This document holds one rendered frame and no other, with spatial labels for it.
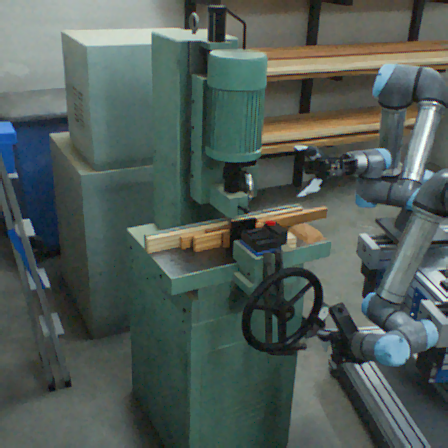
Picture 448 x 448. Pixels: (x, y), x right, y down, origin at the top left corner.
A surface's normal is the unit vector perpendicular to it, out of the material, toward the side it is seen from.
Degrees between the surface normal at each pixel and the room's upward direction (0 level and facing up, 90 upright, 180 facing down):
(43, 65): 90
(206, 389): 90
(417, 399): 0
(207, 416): 90
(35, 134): 95
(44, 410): 0
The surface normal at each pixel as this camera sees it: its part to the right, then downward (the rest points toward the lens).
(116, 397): 0.04, -0.90
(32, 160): 0.47, 0.47
